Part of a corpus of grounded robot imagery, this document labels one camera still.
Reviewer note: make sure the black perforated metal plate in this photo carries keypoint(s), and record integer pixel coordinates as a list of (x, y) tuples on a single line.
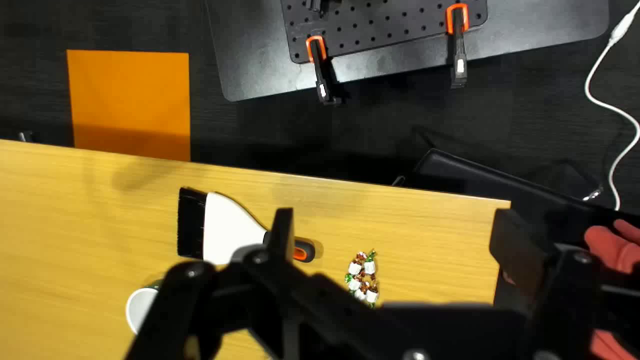
[(261, 44)]

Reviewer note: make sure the white ceramic mug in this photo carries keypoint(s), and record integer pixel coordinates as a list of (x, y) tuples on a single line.
[(138, 304)]

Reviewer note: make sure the left orange black clamp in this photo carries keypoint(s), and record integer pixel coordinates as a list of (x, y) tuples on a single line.
[(323, 70)]

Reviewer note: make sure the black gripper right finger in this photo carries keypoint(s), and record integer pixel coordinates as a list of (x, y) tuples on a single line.
[(566, 290)]

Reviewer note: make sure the black chair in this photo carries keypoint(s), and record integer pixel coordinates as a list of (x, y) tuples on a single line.
[(446, 173)]

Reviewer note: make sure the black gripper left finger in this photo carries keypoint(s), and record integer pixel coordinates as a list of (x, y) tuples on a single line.
[(290, 315)]

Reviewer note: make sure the pile of wrapped candies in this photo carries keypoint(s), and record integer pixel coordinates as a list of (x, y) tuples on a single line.
[(362, 278)]

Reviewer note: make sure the orange black clamp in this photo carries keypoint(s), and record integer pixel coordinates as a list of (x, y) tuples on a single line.
[(323, 70), (456, 26)]

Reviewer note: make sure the orange floor marking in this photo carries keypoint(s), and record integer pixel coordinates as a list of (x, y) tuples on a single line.
[(132, 102)]

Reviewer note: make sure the white brush with black bristles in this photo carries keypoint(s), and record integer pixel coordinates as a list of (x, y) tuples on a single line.
[(219, 228)]

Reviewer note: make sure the right orange black clamp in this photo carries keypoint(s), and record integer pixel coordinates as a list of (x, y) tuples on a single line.
[(456, 26)]

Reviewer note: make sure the red cloth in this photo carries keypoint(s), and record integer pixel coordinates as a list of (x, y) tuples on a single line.
[(618, 249)]

